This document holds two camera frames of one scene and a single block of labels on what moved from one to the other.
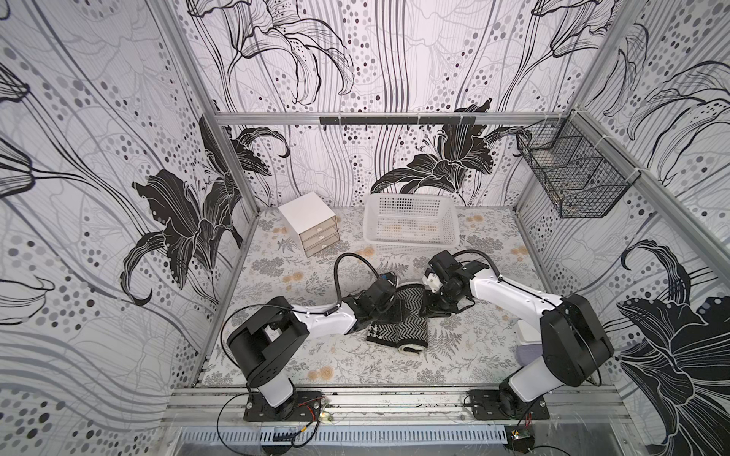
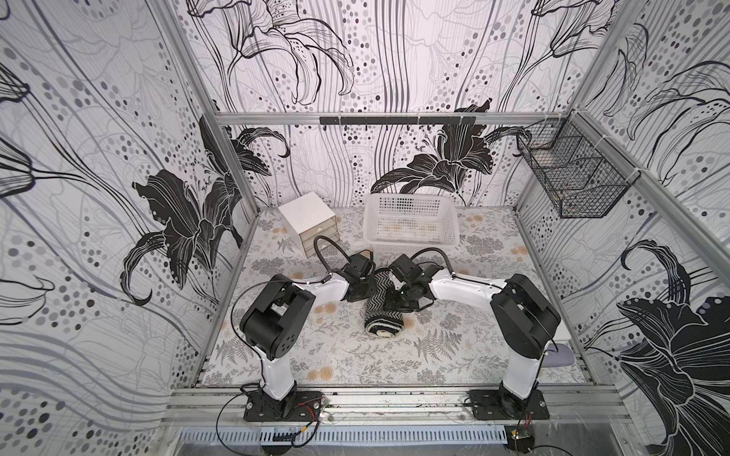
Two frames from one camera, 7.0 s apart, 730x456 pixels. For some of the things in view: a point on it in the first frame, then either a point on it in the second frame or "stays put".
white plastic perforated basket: [412, 222] stays put
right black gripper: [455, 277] → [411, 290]
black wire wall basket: [581, 175] stays put
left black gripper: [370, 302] → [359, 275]
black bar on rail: [398, 120] stays put
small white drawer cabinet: [310, 222] stays put
